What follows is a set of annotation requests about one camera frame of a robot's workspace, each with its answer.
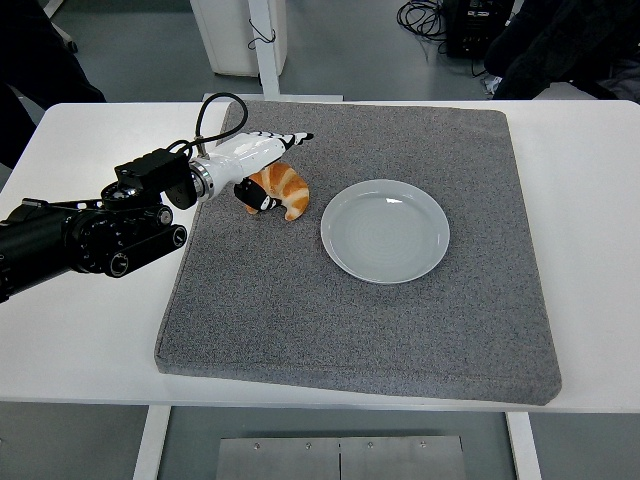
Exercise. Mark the grey speckled mat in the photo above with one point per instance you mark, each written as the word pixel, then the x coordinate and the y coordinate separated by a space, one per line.
pixel 280 310

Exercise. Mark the golden croissant bread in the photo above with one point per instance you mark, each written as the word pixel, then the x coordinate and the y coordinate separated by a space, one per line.
pixel 292 187

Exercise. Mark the white table leg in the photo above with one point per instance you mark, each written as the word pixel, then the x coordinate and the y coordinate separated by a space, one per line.
pixel 524 450
pixel 150 445

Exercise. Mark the black electronics box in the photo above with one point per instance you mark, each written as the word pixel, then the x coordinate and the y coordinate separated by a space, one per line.
pixel 475 30

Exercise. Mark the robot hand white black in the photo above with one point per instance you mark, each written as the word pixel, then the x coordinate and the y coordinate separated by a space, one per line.
pixel 240 152

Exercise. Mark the light grey round plate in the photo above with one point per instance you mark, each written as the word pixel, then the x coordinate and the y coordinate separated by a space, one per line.
pixel 385 232

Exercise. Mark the grey chair leg with caster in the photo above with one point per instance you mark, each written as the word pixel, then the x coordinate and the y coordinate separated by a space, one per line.
pixel 70 46

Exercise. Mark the person in dark clothing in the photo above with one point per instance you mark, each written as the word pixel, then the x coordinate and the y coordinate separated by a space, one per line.
pixel 35 60
pixel 560 45

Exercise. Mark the white stand post with foot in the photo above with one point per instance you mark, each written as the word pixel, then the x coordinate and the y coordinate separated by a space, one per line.
pixel 269 75

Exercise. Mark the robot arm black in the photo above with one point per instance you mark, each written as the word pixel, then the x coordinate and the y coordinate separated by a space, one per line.
pixel 85 235

